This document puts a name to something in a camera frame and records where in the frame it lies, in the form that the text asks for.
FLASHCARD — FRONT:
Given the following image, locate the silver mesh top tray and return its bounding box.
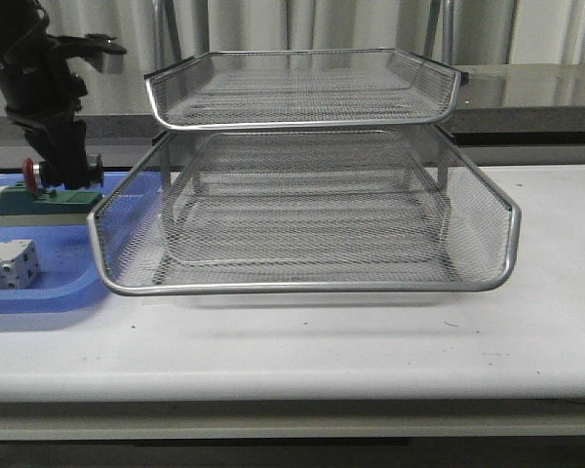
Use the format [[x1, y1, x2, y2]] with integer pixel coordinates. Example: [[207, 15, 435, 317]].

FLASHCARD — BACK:
[[144, 48, 468, 131]]

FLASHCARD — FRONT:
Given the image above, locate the green and cream switch block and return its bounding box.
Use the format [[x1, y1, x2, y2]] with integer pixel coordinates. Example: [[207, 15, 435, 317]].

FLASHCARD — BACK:
[[0, 182, 103, 227]]

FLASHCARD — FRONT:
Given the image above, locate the silver mesh bottom tray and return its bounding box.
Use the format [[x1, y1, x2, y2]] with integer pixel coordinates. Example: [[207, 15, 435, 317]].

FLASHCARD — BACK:
[[165, 169, 451, 268]]

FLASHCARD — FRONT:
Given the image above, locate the red emergency stop button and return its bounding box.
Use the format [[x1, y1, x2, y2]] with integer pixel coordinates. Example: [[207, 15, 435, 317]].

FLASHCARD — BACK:
[[21, 153, 104, 191]]

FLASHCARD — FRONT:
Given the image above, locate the grey stone window ledge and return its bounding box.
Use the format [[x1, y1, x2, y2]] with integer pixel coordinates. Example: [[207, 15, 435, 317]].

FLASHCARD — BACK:
[[0, 64, 585, 145]]

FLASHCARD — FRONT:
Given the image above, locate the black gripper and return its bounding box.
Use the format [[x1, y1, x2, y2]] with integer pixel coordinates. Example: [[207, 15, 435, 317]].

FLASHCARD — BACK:
[[1, 32, 127, 182]]

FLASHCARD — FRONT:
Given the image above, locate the silver mesh tray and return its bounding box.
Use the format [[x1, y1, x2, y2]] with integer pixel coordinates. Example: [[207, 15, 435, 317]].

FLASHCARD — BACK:
[[88, 125, 521, 295], [144, 48, 468, 131], [165, 169, 451, 268]]

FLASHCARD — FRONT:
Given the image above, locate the white curtain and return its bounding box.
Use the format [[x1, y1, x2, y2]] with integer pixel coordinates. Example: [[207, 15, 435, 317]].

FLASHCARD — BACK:
[[43, 1, 585, 74]]

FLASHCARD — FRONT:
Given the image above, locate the blue plastic tray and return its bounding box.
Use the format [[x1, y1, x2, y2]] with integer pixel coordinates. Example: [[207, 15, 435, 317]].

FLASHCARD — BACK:
[[0, 173, 142, 316]]

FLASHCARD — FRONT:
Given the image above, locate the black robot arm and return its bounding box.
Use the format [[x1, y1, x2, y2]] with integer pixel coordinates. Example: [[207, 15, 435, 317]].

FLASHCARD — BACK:
[[0, 1, 127, 191]]

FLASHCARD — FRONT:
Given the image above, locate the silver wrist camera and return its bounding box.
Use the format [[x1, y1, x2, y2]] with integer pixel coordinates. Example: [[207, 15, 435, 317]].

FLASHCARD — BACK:
[[94, 52, 124, 75]]

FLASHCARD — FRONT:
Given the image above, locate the grey metal rack frame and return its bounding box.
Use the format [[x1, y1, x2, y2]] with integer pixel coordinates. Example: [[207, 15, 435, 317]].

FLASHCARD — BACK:
[[150, 0, 470, 291]]

